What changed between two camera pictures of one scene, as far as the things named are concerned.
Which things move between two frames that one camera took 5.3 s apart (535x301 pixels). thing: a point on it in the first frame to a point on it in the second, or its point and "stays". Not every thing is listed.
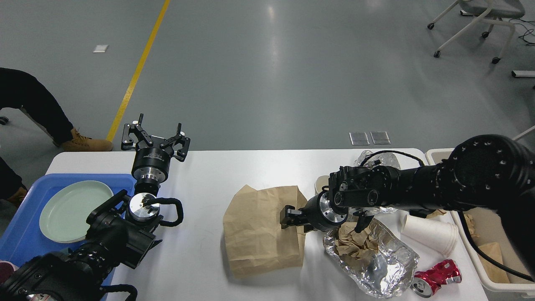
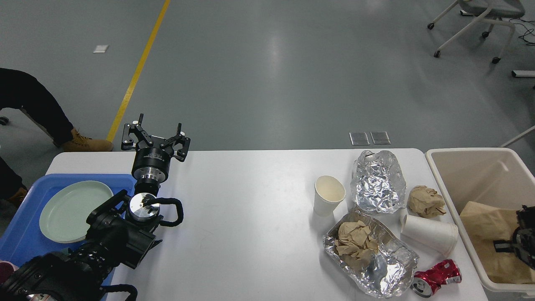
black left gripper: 151,165 stays
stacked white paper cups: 442,236 stays
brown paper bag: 256,243 to 486,224
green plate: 65,209 stays
